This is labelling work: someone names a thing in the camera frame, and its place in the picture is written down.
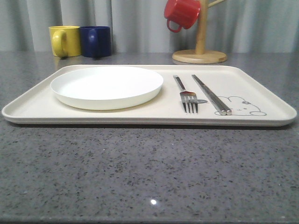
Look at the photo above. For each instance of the red mug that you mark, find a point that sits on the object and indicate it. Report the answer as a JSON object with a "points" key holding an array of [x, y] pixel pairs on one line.
{"points": [[181, 14]]}

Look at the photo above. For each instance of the yellow mug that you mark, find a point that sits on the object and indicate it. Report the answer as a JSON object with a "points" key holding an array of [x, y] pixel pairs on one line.
{"points": [[65, 41]]}

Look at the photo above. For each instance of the beige rabbit serving tray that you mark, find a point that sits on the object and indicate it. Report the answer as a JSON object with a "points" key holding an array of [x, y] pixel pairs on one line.
{"points": [[251, 103]]}

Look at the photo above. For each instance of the steel fork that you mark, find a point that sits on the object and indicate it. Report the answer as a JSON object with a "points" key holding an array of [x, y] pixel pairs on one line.
{"points": [[189, 99]]}

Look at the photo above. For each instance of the white round plate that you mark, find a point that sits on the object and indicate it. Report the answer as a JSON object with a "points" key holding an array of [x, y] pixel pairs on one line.
{"points": [[107, 87]]}

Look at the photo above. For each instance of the steel chopstick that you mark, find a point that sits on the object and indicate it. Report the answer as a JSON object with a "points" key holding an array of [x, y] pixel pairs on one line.
{"points": [[208, 94], [213, 94]]}

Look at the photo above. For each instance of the grey curtain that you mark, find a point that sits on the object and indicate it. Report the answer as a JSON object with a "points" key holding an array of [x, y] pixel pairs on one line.
{"points": [[233, 26]]}

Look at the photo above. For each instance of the navy blue mug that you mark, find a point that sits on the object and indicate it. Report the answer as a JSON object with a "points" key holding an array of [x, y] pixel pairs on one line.
{"points": [[95, 41]]}

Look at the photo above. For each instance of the wooden mug tree stand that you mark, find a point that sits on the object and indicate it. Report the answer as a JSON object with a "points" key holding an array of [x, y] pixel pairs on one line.
{"points": [[200, 55]]}

